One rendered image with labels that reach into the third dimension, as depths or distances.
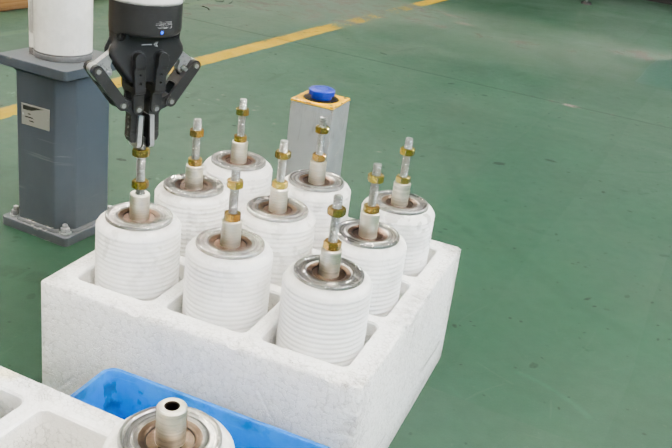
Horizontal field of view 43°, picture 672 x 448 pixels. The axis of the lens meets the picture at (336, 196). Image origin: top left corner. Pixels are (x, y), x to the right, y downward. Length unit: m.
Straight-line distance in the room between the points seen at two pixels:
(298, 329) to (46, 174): 0.71
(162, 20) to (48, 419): 0.40
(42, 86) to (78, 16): 0.12
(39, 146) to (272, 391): 0.72
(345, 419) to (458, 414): 0.31
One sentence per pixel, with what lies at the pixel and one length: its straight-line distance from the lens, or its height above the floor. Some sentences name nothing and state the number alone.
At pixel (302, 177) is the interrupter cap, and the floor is 0.25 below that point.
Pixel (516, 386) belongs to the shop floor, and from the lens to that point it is 1.26.
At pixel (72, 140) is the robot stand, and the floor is 0.18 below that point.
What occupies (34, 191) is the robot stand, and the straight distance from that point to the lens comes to 1.52.
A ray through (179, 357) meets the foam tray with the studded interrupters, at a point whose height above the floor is 0.14.
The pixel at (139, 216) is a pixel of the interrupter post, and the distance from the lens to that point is 0.99.
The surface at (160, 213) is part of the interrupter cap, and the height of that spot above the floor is 0.25.
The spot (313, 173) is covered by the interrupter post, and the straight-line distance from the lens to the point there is 1.13.
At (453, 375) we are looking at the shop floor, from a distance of 1.24.
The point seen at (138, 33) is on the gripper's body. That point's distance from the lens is 0.90.
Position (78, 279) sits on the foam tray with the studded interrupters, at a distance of 1.02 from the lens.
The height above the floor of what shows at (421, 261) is 0.19.
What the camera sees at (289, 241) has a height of 0.23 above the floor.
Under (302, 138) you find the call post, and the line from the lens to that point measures 1.29.
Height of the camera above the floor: 0.66
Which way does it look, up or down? 22 degrees down
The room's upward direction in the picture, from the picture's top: 7 degrees clockwise
